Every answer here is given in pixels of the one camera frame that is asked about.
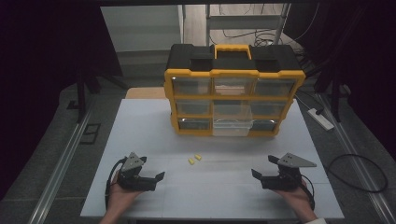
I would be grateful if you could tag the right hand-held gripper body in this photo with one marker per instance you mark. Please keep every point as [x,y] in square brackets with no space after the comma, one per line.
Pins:
[285,182]

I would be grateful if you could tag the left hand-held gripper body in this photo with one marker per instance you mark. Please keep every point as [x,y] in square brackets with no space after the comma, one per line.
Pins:
[134,182]

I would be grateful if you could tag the yellow foam earplug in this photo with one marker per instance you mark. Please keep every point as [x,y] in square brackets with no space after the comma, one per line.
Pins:
[191,161]
[198,157]

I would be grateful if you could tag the pulled-out clear plastic drawer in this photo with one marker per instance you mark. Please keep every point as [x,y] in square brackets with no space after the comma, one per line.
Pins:
[232,126]

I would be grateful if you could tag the yellow black organizer cabinet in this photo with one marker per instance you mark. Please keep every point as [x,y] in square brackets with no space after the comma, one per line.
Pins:
[233,63]

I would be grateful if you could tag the person's left hand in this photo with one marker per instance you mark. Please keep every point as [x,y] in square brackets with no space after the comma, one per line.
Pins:
[120,199]

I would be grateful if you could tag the person's right hand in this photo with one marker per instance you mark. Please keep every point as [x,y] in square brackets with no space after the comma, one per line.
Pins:
[299,200]

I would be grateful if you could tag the white power strip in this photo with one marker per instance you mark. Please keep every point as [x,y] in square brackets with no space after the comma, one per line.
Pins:
[322,120]

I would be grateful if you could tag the wooden board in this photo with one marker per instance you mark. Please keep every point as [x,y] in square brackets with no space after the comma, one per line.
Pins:
[146,93]

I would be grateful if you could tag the black plug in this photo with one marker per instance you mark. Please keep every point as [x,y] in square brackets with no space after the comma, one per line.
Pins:
[319,111]

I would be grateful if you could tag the set of closed clear drawers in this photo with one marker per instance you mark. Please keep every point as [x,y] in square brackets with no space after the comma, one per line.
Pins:
[191,86]

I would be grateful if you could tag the black stand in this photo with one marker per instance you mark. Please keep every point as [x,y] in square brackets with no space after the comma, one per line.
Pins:
[335,93]
[82,93]

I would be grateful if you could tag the white board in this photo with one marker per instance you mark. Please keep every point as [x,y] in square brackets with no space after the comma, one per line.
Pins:
[140,28]

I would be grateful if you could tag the metal floor rail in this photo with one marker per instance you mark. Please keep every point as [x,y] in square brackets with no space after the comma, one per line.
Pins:
[59,174]
[358,155]

